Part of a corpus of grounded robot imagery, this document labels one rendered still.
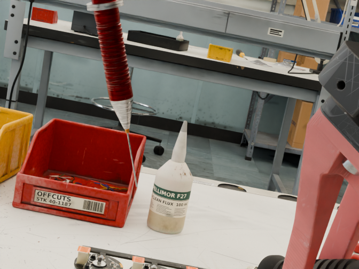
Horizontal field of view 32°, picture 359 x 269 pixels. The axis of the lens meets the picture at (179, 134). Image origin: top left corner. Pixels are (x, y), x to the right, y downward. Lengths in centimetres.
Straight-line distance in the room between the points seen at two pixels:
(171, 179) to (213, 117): 418
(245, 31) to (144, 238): 204
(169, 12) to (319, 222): 231
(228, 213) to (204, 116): 408
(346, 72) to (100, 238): 37
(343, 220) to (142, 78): 445
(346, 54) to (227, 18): 235
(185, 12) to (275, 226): 193
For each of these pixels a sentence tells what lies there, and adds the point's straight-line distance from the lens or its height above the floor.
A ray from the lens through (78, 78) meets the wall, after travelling 474.
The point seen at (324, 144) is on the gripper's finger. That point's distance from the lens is 21.
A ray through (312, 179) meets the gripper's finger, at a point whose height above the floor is 90.
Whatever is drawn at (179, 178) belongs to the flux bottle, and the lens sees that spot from 54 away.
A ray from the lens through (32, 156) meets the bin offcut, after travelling 58.
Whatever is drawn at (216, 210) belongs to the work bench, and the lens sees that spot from 65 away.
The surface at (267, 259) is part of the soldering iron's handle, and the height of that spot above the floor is 85.
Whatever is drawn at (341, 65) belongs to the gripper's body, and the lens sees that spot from 18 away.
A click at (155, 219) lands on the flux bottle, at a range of 55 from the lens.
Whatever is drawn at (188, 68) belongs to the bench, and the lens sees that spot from 259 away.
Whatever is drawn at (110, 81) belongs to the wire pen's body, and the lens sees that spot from 28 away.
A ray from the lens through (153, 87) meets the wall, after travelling 468.
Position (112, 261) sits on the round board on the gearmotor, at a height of 81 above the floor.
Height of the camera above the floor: 95
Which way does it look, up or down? 12 degrees down
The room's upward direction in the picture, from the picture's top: 11 degrees clockwise
